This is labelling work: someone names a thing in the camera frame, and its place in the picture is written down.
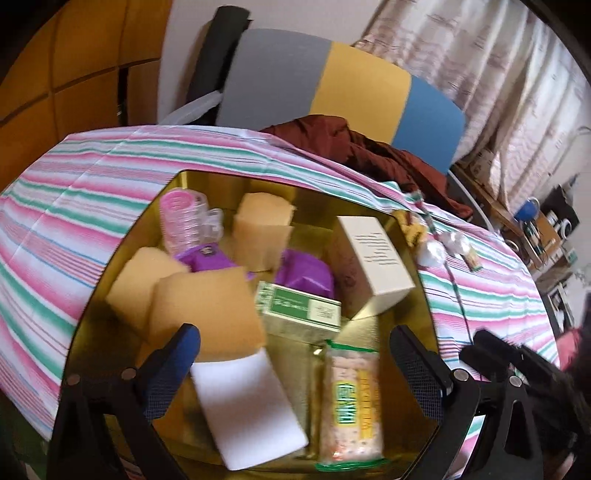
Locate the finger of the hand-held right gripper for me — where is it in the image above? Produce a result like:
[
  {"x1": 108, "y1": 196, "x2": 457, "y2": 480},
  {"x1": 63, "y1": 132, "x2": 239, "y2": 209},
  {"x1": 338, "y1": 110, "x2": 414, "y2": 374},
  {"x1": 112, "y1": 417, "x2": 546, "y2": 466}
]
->
[{"x1": 461, "y1": 329, "x2": 533, "y2": 383}]

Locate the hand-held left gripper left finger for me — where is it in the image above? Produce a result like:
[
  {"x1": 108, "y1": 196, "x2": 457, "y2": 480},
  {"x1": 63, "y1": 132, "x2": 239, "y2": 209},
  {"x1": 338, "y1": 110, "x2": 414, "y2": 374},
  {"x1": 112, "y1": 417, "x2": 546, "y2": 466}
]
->
[{"x1": 46, "y1": 323, "x2": 202, "y2": 480}]

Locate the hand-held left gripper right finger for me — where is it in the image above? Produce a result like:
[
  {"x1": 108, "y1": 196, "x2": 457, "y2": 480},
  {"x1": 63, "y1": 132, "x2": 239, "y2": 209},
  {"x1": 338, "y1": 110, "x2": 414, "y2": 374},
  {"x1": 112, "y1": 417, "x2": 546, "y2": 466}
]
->
[{"x1": 392, "y1": 324, "x2": 548, "y2": 480}]

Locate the yellow sponge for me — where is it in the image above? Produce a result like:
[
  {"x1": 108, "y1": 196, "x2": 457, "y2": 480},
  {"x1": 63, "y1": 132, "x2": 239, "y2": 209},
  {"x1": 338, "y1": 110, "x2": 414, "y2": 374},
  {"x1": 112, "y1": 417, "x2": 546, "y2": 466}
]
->
[
  {"x1": 231, "y1": 191, "x2": 297, "y2": 273},
  {"x1": 148, "y1": 267, "x2": 267, "y2": 363},
  {"x1": 105, "y1": 246, "x2": 190, "y2": 334}
]

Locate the long rice cracker packet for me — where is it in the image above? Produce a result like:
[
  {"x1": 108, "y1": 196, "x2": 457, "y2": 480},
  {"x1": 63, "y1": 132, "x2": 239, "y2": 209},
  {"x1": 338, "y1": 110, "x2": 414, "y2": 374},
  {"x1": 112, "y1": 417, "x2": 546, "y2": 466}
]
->
[{"x1": 316, "y1": 339, "x2": 389, "y2": 472}]

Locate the white foam block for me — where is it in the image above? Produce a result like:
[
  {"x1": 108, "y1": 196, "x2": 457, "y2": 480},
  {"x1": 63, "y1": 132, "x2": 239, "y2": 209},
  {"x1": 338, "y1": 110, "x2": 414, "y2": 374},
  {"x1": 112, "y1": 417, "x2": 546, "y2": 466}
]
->
[{"x1": 190, "y1": 346, "x2": 310, "y2": 472}]

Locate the purple packet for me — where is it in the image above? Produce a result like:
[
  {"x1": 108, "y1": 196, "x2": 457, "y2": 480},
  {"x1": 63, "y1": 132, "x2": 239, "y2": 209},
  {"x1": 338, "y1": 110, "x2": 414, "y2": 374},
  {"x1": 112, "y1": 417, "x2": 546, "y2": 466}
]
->
[
  {"x1": 178, "y1": 244, "x2": 256, "y2": 278},
  {"x1": 274, "y1": 248, "x2": 336, "y2": 302}
]

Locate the beige cardboard box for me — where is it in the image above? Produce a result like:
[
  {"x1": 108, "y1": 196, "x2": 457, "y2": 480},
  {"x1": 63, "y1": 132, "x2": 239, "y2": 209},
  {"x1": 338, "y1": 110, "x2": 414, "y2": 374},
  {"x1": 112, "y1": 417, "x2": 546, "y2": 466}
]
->
[{"x1": 327, "y1": 215, "x2": 417, "y2": 322}]

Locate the gold tin box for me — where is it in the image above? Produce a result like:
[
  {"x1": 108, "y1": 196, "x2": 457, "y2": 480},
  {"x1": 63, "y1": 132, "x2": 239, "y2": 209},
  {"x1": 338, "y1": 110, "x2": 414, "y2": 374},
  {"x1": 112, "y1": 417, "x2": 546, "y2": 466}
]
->
[{"x1": 65, "y1": 170, "x2": 446, "y2": 480}]

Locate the green paper box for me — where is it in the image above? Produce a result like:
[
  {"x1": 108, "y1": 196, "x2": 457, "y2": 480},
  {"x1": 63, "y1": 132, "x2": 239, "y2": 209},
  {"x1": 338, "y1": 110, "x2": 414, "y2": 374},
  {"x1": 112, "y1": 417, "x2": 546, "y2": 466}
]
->
[{"x1": 255, "y1": 281, "x2": 343, "y2": 343}]

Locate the pink hair curler pack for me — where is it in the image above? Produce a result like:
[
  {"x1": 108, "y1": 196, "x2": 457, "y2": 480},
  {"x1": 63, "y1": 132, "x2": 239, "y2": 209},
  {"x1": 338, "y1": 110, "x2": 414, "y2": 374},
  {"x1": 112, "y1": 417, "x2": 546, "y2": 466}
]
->
[{"x1": 159, "y1": 188, "x2": 225, "y2": 257}]

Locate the red cloth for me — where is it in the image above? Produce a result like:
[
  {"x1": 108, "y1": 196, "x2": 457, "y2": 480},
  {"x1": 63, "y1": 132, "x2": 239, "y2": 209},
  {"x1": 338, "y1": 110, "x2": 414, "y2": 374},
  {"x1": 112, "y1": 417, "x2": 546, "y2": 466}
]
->
[{"x1": 554, "y1": 325, "x2": 591, "y2": 370}]

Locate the white wrapped candy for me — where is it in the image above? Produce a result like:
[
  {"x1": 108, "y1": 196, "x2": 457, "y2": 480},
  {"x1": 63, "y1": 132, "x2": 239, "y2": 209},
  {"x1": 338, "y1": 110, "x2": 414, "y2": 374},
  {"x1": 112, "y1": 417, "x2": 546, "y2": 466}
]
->
[
  {"x1": 443, "y1": 231, "x2": 472, "y2": 254},
  {"x1": 418, "y1": 240, "x2": 447, "y2": 267}
]

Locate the yellow packet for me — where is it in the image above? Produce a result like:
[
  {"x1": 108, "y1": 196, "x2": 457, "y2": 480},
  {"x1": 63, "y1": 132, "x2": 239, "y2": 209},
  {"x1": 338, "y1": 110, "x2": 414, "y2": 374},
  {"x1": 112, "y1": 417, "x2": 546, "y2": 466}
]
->
[{"x1": 392, "y1": 210, "x2": 430, "y2": 246}]

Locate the wooden shelf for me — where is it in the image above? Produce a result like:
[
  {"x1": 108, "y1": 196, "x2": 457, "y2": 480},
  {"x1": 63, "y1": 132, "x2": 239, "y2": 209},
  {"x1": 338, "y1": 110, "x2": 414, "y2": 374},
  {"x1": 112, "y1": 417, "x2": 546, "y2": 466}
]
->
[{"x1": 455, "y1": 161, "x2": 559, "y2": 274}]

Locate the blue mug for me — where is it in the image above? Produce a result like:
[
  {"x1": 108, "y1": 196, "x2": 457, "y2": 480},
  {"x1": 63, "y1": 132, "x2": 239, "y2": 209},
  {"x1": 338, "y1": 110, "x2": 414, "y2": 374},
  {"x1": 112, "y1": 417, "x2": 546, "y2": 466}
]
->
[{"x1": 515, "y1": 198, "x2": 541, "y2": 227}]

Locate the black appliance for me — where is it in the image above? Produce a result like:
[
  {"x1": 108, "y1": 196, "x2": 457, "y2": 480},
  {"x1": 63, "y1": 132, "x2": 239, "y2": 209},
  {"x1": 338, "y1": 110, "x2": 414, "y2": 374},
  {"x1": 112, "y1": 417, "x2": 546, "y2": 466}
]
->
[{"x1": 540, "y1": 187, "x2": 581, "y2": 232}]

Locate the striped tablecloth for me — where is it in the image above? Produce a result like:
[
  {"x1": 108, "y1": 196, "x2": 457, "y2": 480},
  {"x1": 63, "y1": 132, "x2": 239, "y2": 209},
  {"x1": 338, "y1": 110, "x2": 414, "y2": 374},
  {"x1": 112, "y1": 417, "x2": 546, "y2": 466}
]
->
[{"x1": 0, "y1": 124, "x2": 562, "y2": 480}]

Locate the small cardboard box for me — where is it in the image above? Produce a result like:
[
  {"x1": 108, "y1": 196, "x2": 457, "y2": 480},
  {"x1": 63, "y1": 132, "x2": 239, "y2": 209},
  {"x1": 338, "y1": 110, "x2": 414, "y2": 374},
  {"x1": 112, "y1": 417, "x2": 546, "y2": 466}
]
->
[{"x1": 462, "y1": 148, "x2": 502, "y2": 176}]

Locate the brown cloth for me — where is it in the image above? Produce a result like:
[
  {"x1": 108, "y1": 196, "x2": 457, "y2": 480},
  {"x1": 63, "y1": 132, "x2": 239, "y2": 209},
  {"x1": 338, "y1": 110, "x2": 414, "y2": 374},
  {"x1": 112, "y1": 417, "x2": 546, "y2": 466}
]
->
[{"x1": 261, "y1": 115, "x2": 474, "y2": 220}]

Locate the grey yellow blue chair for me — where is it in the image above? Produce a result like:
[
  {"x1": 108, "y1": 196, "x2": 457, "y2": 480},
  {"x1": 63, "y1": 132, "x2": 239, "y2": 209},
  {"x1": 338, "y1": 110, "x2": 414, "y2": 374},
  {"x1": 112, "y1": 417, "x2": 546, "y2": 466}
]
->
[{"x1": 216, "y1": 28, "x2": 467, "y2": 176}]

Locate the beige patterned curtain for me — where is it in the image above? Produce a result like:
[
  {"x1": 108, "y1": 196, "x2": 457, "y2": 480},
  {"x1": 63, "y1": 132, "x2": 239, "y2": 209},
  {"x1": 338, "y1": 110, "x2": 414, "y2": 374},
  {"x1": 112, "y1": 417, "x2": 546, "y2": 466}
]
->
[{"x1": 353, "y1": 0, "x2": 591, "y2": 213}]

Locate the black foam roll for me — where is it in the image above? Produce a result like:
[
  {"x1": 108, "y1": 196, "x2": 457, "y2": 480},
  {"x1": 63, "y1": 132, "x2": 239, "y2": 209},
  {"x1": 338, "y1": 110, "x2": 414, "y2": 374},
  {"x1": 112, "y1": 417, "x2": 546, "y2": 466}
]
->
[{"x1": 187, "y1": 6, "x2": 251, "y2": 110}]

